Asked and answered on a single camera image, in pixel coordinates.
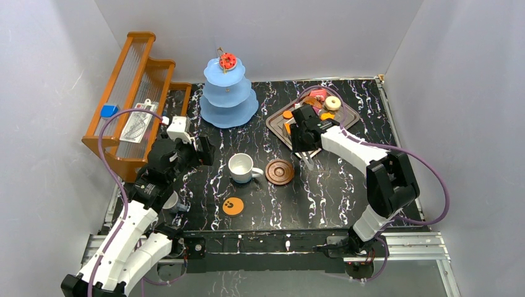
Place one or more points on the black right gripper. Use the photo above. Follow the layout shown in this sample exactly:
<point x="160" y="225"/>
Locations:
<point x="296" y="146"/>

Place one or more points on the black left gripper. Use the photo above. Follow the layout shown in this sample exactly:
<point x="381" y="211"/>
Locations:
<point x="205" y="148"/>

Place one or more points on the orange fish-shaped cookie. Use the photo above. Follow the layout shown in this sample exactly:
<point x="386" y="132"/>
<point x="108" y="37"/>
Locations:
<point x="326" y="116"/>

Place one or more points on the round orange cookie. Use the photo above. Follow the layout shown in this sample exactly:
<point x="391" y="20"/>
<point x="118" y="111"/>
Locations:
<point x="287" y="114"/>

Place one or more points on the cream white donut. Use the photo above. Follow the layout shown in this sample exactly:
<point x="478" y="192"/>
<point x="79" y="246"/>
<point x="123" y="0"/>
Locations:
<point x="332" y="103"/>

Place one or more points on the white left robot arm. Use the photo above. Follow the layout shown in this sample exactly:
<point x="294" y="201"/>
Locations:
<point x="132" y="247"/>

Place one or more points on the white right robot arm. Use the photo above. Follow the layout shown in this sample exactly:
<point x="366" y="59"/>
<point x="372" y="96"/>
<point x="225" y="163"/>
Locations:
<point x="390" y="181"/>

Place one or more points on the silver metal tray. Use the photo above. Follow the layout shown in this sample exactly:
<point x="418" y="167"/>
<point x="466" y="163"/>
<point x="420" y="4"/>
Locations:
<point x="346" y="116"/>

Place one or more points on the brown croissant pastry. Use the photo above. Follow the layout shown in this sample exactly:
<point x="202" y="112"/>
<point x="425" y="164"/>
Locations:
<point x="313" y="102"/>

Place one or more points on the white ceramic mug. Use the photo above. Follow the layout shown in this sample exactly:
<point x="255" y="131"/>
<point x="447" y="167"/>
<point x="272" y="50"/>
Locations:
<point x="242" y="168"/>

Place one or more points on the brown wooden saucer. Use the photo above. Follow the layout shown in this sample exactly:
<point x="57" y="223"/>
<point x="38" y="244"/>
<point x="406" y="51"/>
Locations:
<point x="279" y="172"/>

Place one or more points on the blue three-tier cake stand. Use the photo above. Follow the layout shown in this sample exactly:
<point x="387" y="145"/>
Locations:
<point x="228" y="99"/>

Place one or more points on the orange round coaster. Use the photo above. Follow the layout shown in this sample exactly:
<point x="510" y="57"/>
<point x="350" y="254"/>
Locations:
<point x="233" y="206"/>

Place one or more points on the clear ruler set package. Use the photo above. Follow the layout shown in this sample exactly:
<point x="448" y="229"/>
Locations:
<point x="138" y="122"/>

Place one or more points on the orange wooden tiered rack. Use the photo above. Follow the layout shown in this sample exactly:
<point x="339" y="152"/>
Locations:
<point x="135" y="77"/>

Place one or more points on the blue eraser block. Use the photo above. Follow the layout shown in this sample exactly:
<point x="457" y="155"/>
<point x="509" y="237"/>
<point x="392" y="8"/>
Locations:
<point x="108" y="111"/>

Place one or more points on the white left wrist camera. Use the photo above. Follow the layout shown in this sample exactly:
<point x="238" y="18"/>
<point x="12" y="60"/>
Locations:
<point x="178" y="129"/>

